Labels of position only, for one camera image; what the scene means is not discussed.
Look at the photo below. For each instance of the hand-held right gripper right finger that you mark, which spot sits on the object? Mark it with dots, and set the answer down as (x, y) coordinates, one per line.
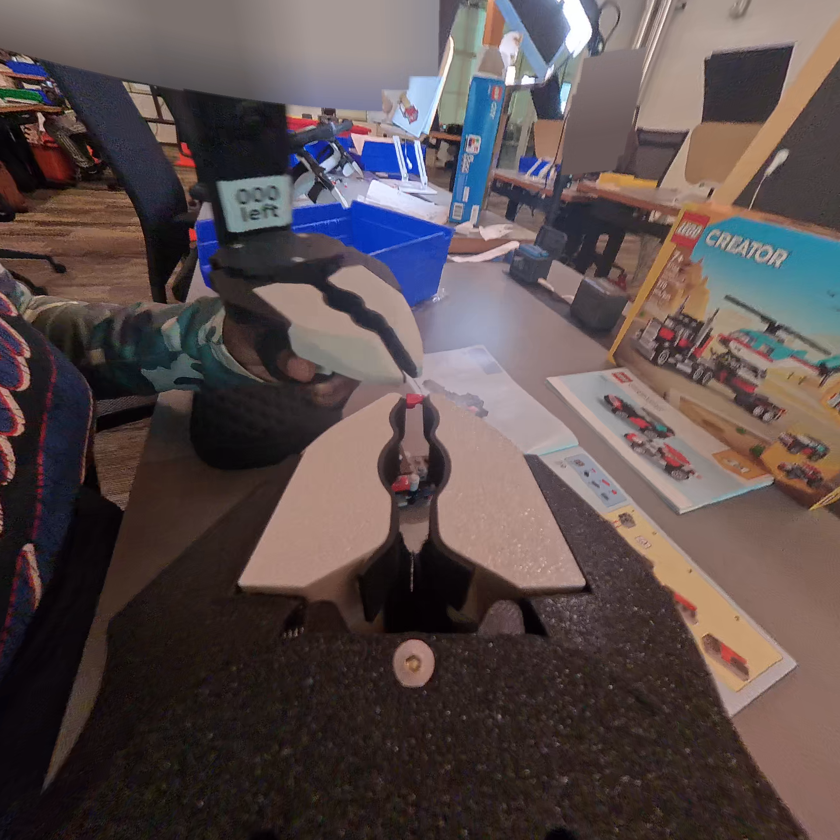
(505, 518)

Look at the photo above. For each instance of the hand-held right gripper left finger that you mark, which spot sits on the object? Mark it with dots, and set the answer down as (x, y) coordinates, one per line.
(328, 518)

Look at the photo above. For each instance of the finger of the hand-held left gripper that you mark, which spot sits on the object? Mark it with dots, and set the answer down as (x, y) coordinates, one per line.
(387, 302)
(328, 341)

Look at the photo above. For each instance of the partly built toy brick model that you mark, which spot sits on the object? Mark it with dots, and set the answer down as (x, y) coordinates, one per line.
(412, 482)

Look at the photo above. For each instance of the tiny red brick piece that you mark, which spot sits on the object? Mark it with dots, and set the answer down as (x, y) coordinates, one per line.
(413, 400)

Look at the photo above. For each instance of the person's left forearm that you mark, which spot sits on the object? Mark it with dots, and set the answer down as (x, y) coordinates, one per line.
(131, 334)

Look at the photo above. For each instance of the grey desk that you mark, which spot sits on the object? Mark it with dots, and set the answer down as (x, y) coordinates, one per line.
(722, 558)

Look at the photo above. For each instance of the person's left hand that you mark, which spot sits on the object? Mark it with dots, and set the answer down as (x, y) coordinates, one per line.
(262, 348)

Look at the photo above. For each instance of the blue plastic bin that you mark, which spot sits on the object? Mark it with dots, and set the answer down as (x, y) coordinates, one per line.
(394, 249)

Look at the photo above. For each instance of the white black headset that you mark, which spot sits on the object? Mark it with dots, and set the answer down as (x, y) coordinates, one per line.
(328, 161)

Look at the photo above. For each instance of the dark office chair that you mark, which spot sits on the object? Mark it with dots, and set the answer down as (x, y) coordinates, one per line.
(131, 164)

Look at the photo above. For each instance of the white paper strip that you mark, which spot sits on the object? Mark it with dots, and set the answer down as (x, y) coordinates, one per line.
(485, 250)

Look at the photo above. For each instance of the black wrist rest pad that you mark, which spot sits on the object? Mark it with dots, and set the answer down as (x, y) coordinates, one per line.
(256, 426)

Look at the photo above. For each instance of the black blue battery pack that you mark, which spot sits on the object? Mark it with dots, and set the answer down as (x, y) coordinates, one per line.
(530, 262)

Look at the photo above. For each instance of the closed instruction booklet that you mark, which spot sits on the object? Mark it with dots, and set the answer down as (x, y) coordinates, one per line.
(656, 433)

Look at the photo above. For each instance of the blue cardboard box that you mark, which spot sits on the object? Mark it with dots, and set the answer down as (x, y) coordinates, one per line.
(476, 151)

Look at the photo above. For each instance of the open instruction booklet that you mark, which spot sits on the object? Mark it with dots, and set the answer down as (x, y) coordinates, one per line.
(695, 590)

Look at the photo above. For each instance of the black power adapter box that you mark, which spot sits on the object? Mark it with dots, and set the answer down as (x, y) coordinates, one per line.
(600, 305)

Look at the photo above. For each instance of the wood edged grey table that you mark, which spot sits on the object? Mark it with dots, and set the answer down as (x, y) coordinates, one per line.
(590, 190)

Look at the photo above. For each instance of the colourful toy set box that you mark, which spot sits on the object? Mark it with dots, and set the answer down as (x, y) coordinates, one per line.
(741, 341)

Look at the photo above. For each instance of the person's printed dark sweatshirt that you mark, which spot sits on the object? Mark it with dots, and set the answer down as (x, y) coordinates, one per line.
(39, 426)

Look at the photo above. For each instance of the wood framed blackboard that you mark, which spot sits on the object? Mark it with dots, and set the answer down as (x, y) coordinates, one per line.
(807, 131)

